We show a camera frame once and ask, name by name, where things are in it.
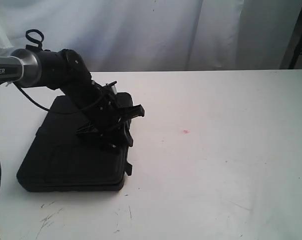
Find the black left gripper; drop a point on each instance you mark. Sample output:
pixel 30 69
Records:
pixel 109 121

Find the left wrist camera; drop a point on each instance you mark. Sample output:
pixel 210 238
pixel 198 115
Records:
pixel 111 86

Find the black plastic tool case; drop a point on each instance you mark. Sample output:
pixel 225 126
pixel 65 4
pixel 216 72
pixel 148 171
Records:
pixel 58 160

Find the white backdrop curtain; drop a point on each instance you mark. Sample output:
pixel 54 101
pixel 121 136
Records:
pixel 157 35

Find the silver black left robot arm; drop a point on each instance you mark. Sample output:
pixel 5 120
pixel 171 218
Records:
pixel 66 70

